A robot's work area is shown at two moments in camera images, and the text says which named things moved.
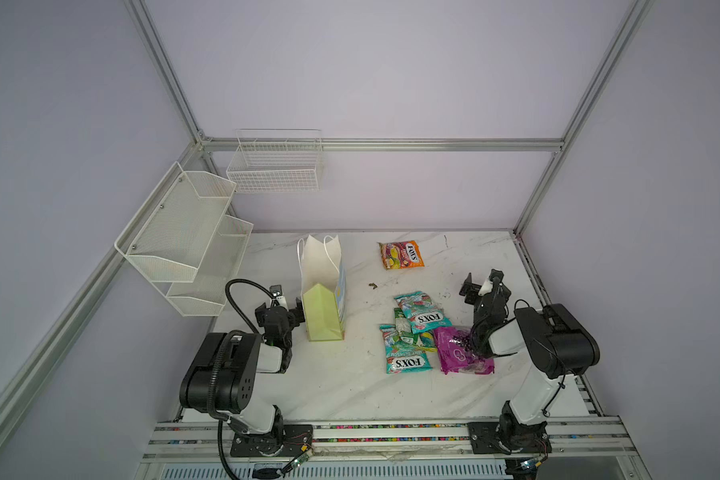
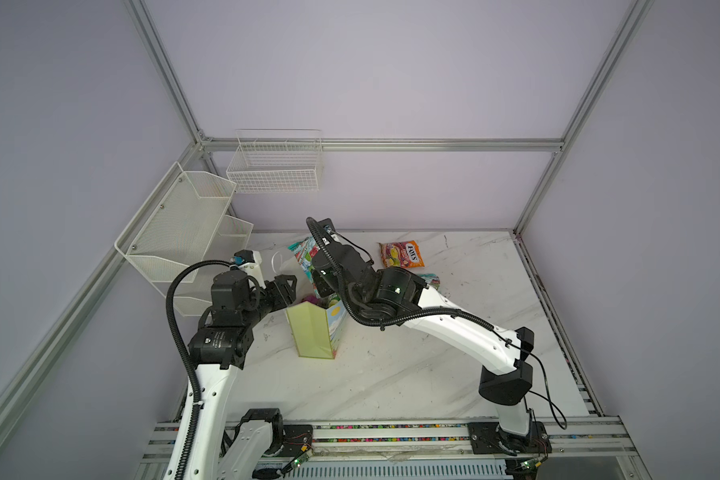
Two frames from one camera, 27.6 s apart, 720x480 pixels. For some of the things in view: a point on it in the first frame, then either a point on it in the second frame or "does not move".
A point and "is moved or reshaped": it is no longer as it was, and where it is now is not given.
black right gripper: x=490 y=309 → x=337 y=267
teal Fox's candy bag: x=423 y=314 is moved or reshaped
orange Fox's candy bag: x=400 y=254 does not move
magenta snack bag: x=456 y=352 → x=312 y=298
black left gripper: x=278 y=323 → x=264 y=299
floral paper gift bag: x=323 y=285 is moved or reshaped
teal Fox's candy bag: x=401 y=357 → x=305 y=250
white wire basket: x=278 y=160 does not move
